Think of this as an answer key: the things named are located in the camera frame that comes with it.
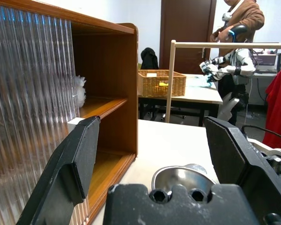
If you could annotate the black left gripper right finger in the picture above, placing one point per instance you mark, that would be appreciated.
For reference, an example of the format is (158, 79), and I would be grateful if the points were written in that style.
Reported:
(234, 154)

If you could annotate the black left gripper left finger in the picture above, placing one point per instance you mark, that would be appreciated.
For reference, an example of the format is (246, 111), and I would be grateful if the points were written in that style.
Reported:
(68, 164)

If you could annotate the white fluffy toy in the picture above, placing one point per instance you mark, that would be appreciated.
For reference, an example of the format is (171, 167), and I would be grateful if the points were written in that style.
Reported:
(80, 92)

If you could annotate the ribbed clear cabinet door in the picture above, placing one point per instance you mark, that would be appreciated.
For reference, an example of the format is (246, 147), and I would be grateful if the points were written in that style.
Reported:
(25, 93)

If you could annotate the brown wooden cabinet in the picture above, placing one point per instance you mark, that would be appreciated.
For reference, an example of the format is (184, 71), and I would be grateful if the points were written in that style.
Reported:
(117, 70)

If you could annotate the stainless steel bowl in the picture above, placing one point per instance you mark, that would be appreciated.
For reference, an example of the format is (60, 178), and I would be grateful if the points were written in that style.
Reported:
(178, 175)

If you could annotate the red garment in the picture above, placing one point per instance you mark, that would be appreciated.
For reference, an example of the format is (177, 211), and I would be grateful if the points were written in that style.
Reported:
(278, 105)

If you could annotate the white table with black legs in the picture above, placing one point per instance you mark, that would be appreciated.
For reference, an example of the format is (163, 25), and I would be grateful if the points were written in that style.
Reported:
(201, 97)

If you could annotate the light blue cloth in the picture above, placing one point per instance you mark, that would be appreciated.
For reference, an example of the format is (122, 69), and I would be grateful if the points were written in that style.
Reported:
(196, 82)

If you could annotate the white and black humanoid robot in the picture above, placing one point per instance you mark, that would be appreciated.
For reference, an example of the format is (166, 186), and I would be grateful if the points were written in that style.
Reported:
(243, 63)

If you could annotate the yellow item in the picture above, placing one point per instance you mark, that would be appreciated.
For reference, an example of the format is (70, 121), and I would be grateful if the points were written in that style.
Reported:
(163, 84)

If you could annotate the wicker basket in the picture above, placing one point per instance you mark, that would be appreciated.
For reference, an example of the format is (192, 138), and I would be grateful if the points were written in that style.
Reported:
(154, 86)

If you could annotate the black handheld controller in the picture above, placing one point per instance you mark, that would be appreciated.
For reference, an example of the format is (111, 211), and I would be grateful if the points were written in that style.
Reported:
(238, 28)

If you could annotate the black jacket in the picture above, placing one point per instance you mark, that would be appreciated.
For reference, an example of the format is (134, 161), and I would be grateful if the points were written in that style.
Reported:
(150, 58)

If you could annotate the person in brown coat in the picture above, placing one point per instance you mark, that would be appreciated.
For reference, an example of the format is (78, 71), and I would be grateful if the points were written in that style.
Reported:
(246, 16)

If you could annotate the dark brown door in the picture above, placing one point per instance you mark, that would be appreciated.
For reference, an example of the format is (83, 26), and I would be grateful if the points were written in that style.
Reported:
(187, 23)

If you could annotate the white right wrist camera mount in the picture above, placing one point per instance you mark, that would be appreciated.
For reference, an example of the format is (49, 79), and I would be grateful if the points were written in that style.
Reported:
(274, 150)

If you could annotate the light wooden rack frame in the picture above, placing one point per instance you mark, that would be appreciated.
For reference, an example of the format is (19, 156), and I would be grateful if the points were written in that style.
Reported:
(172, 70)

